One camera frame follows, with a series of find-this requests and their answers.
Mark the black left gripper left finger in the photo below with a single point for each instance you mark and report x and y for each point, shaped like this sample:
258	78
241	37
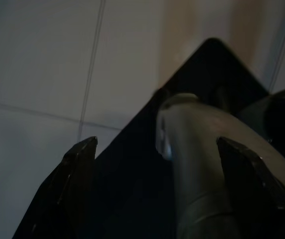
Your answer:
65	194

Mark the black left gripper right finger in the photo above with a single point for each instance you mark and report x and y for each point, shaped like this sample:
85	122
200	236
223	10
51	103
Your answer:
256	199

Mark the black carpet doormat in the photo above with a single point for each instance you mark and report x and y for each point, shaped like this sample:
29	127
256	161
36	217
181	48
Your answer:
132	186

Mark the silver robot right leg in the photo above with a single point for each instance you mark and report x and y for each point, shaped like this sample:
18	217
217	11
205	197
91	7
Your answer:
256	112

